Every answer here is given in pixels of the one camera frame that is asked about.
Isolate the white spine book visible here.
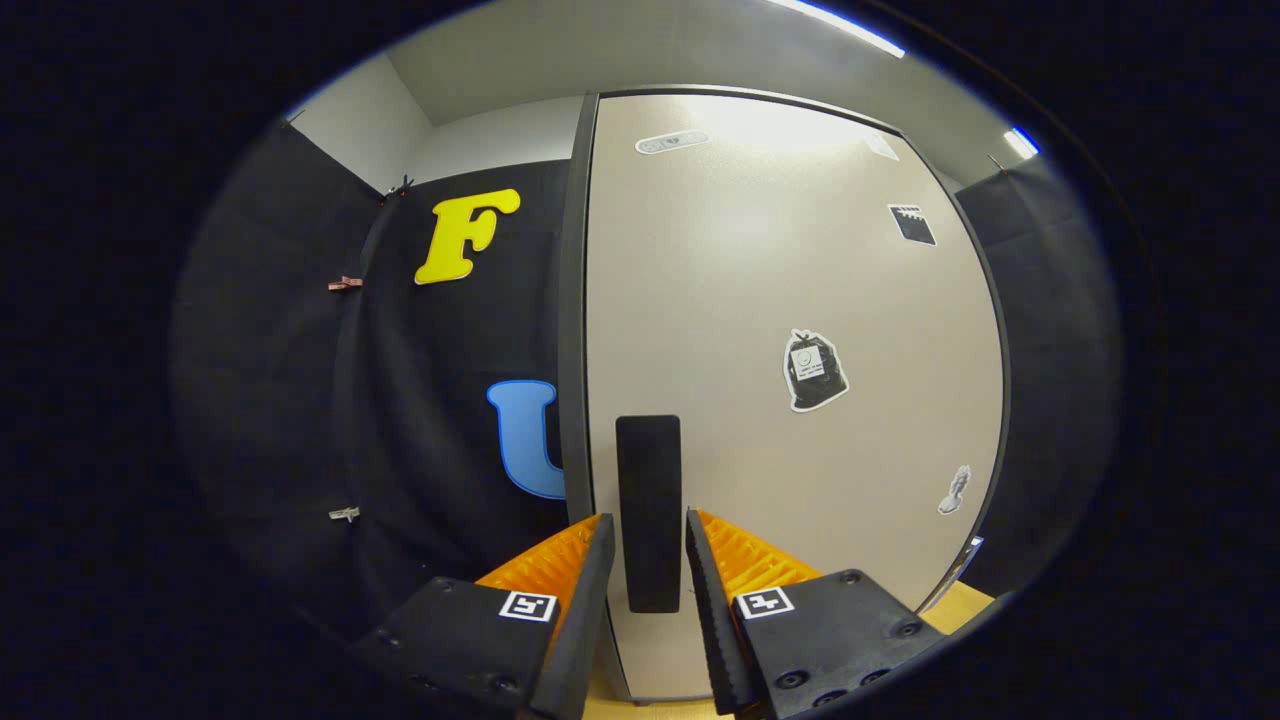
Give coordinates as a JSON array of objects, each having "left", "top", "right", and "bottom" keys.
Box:
[{"left": 950, "top": 535, "right": 986, "bottom": 591}]

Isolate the beige cabinet door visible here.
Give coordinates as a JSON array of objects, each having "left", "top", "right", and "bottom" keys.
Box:
[{"left": 585, "top": 92, "right": 1006, "bottom": 701}]

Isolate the black backdrop cloth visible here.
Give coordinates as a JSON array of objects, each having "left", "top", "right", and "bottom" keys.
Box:
[{"left": 170, "top": 115, "right": 1121, "bottom": 641}]

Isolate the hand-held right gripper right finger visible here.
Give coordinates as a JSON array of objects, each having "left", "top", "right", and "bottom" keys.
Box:
[{"left": 685, "top": 507, "right": 946, "bottom": 720}]

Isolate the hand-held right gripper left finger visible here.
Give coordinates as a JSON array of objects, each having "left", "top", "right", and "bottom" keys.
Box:
[{"left": 355, "top": 512, "right": 617, "bottom": 720}]

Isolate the black door handle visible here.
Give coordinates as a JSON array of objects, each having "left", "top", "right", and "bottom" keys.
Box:
[{"left": 615, "top": 414, "right": 684, "bottom": 614}]

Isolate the long ceiling light strip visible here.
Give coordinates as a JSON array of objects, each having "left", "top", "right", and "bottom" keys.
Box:
[{"left": 770, "top": 0, "right": 908, "bottom": 59}]

